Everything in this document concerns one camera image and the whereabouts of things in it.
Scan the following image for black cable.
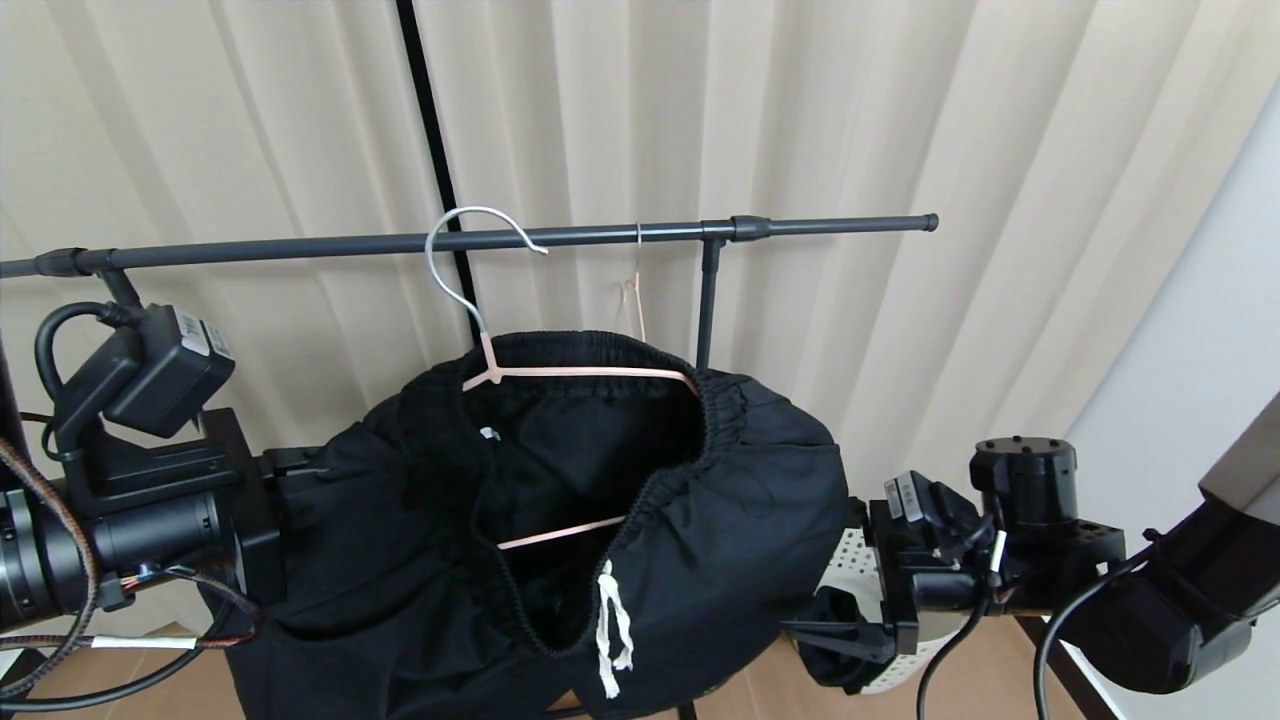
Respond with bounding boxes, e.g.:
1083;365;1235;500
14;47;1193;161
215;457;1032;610
1033;545;1161;720
915;600;993;720
0;600;233;713

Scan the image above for pink clothes hanger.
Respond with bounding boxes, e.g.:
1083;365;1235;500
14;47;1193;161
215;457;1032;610
425;207;703;551
622;222;649;346

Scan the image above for white curtain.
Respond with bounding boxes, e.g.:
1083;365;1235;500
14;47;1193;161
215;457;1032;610
0;0;501;641
415;0;1280;561

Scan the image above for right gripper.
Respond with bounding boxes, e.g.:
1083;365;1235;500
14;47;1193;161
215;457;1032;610
780;500;1003;664

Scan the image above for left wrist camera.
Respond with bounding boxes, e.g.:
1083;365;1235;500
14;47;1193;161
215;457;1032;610
35;303;237;473

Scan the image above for black shorts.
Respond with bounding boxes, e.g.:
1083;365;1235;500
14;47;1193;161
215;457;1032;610
200;330;851;720

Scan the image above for black clothes rack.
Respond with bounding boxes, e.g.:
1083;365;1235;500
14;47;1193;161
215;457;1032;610
0;212;941;720

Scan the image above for black garment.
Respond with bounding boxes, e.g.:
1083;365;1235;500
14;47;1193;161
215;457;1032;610
800;588;893;693

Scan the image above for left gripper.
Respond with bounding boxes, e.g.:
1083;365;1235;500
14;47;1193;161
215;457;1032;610
0;408;331;633

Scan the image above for white laundry basket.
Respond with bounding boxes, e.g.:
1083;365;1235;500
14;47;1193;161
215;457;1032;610
815;525;963;697

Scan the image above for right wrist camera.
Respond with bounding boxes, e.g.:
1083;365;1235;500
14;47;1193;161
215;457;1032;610
883;472;997;571

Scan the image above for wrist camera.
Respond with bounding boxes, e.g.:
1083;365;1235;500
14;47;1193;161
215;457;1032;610
35;303;237;473
883;472;997;571

